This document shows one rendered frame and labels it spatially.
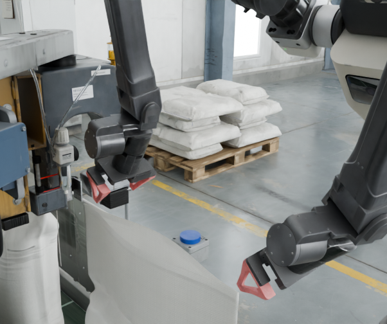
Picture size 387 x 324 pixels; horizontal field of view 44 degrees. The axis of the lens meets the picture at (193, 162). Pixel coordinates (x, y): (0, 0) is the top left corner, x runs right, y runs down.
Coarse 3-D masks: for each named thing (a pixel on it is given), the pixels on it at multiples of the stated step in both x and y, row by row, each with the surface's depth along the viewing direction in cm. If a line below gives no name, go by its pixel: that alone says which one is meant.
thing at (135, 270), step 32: (96, 224) 114; (128, 224) 110; (96, 256) 118; (128, 256) 101; (160, 256) 106; (96, 288) 119; (128, 288) 104; (160, 288) 96; (192, 288) 91; (224, 288) 86; (96, 320) 111; (128, 320) 108; (160, 320) 99; (192, 320) 94; (224, 320) 88
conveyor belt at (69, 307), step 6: (60, 294) 188; (66, 300) 185; (72, 300) 185; (66, 306) 181; (72, 306) 181; (78, 306) 181; (66, 312) 178; (72, 312) 178; (78, 312) 178; (84, 312) 178; (66, 318) 175; (72, 318) 175; (78, 318) 175; (84, 318) 175
